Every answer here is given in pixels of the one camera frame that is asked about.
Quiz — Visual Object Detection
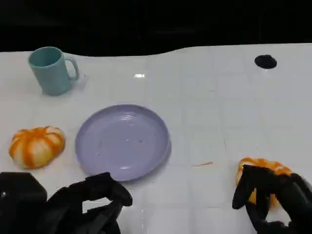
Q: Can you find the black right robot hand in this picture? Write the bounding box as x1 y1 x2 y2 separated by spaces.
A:
232 164 312 234

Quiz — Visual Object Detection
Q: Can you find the pale green mug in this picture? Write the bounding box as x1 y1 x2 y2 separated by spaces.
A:
28 46 80 96

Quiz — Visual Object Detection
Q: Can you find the black round table grommet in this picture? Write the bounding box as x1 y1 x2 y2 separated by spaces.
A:
254 55 278 70

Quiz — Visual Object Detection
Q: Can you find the orange white toy bread roll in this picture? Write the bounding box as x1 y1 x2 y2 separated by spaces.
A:
8 125 66 170
235 157 293 210

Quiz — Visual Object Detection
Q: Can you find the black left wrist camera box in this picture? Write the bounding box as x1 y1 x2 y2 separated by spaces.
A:
0 172 48 234

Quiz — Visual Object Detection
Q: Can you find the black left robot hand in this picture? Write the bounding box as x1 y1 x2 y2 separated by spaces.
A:
41 172 134 234

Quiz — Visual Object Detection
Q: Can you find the lilac plate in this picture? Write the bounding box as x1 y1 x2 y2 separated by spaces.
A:
74 104 172 182

